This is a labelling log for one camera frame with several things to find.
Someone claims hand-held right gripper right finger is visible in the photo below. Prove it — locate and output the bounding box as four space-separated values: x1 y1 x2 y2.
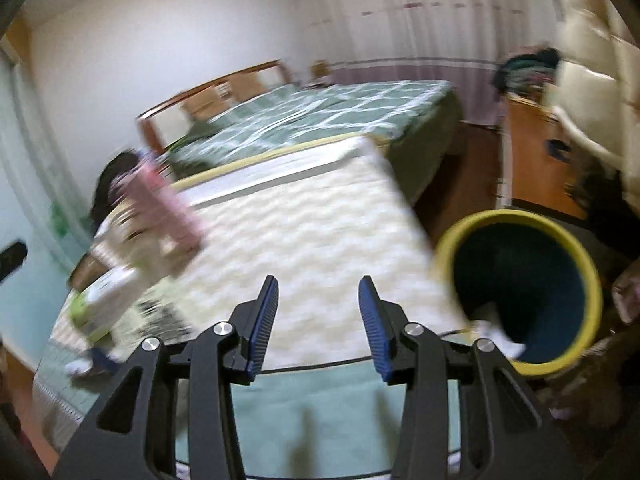
358 276 576 480

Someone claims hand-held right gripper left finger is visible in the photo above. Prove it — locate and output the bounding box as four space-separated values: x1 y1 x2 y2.
52 275 280 480

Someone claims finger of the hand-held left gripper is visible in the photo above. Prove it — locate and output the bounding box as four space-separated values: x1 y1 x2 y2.
0 241 27 282

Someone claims white box with dark print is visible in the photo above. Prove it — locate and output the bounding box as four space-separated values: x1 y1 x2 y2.
135 287 193 348

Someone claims clear bottle with green label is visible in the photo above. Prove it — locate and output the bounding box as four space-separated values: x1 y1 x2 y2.
69 270 143 343

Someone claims white wrapper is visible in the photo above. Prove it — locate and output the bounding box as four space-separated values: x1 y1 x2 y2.
469 319 527 362

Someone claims dotted white paper cup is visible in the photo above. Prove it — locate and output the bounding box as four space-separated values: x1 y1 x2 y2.
64 347 122 379

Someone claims pink carton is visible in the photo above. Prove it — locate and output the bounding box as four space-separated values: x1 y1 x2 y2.
117 152 207 257

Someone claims yellow rimmed dark bin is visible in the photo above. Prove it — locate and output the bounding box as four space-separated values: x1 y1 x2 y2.
432 209 604 379

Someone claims sliding door wardrobe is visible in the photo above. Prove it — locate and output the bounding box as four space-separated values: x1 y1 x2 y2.
0 14 97 377

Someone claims patterned tablecloth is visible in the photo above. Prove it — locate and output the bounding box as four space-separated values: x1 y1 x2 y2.
32 135 475 480

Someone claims wooden bed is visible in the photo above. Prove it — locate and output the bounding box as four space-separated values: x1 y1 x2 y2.
136 59 467 207

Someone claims dark green cloth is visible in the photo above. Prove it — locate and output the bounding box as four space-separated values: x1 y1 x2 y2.
187 119 223 140

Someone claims green checked quilt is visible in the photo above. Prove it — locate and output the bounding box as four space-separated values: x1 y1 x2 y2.
167 80 452 182

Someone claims brown pillow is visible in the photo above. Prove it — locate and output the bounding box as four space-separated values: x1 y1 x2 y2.
232 72 269 104
181 92 222 122

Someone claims pile of folded clothes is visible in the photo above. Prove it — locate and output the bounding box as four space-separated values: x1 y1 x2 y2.
492 47 562 94

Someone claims pink and white curtain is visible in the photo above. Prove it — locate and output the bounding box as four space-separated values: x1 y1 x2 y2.
285 0 563 127

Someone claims cream down jacket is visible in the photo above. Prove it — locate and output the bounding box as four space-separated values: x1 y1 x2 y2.
549 0 640 173

